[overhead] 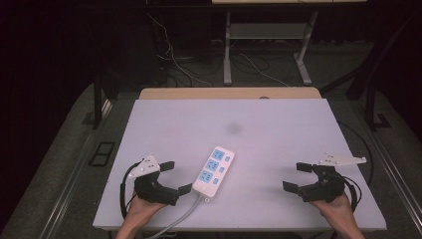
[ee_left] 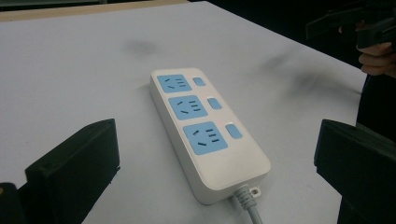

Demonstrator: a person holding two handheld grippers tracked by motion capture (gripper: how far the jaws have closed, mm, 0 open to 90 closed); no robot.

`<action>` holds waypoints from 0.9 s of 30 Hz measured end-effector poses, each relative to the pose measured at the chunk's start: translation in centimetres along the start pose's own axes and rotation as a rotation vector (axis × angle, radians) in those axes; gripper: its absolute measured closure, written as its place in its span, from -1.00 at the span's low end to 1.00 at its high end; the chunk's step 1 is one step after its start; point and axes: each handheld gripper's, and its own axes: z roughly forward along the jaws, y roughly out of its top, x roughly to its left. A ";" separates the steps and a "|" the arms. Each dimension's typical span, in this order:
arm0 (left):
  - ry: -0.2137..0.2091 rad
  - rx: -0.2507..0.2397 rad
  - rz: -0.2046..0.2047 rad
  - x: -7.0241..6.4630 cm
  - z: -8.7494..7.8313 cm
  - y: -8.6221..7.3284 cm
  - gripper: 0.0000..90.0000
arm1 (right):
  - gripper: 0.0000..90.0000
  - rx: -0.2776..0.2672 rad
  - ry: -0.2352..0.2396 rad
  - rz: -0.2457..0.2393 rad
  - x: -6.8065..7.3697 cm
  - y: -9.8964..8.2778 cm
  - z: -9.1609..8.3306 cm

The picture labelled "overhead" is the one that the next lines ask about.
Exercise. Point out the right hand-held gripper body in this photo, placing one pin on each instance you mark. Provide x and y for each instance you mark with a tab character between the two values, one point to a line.
326	187

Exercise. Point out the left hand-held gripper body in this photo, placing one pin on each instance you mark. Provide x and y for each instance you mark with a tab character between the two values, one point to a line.
156	191

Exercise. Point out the white power strip blue sockets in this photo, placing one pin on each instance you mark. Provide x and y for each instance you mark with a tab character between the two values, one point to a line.
214	172

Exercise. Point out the person's left hand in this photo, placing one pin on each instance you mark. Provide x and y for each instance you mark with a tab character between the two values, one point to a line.
141	209

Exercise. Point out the person's right hand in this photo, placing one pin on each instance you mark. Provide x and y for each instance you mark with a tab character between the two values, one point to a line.
336	209

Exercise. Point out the black floor socket plate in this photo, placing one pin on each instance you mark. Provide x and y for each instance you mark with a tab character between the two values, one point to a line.
103	153

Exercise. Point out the light wooden table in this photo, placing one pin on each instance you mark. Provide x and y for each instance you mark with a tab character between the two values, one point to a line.
229	93

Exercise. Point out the black metal stand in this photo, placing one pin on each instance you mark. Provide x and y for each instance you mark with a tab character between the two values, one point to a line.
98	99
371	73

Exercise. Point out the aluminium floor rail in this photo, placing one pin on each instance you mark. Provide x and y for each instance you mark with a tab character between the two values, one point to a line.
76	166
391	169

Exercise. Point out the grey metal desk frame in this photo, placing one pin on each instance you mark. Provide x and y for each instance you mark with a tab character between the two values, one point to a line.
265	30

